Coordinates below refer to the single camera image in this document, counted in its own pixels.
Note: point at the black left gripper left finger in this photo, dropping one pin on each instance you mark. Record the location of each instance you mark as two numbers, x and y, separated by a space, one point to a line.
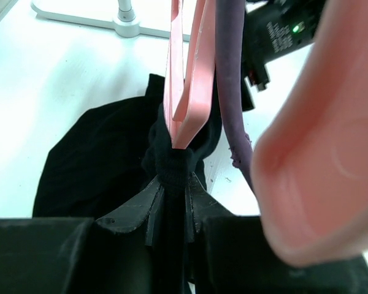
81 255

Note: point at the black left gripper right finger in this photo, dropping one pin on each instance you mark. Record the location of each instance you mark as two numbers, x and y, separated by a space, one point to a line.
230 254

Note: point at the black t shirt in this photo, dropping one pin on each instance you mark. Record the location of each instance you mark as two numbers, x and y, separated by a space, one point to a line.
112 152

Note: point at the pink plastic hanger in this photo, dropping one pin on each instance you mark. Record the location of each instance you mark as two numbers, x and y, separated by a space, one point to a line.
309 169

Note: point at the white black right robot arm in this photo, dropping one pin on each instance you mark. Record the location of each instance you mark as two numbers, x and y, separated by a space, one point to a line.
276 29

